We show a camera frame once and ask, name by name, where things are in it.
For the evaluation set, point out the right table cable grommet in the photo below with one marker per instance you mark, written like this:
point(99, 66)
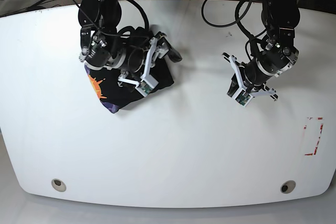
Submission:
point(288, 187)

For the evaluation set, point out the left table cable grommet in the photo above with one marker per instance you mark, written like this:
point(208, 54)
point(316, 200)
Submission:
point(58, 185)

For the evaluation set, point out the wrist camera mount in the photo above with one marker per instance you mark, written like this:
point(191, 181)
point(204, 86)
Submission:
point(147, 82)
point(247, 89)

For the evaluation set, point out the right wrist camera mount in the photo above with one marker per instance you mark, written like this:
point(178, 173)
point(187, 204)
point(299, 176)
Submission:
point(147, 82)

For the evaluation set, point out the black T-shirt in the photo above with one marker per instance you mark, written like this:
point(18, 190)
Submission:
point(111, 95)

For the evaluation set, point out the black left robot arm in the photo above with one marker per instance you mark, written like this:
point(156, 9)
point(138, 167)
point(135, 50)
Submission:
point(279, 17)

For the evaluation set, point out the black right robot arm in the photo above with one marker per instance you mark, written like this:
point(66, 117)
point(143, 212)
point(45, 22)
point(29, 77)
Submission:
point(105, 15)

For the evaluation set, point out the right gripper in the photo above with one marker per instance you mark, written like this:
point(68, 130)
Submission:
point(125, 50)

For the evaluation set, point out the red tape rectangle marking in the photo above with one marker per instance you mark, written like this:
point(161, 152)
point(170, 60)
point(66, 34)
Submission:
point(311, 136)

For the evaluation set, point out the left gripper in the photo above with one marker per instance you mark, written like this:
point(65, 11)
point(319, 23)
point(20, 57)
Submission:
point(270, 58)

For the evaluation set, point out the table cable grommet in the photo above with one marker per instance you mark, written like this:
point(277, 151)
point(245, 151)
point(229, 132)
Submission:
point(58, 185)
point(288, 187)

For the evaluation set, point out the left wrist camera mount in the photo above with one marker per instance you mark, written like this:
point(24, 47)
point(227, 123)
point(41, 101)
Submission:
point(247, 89)

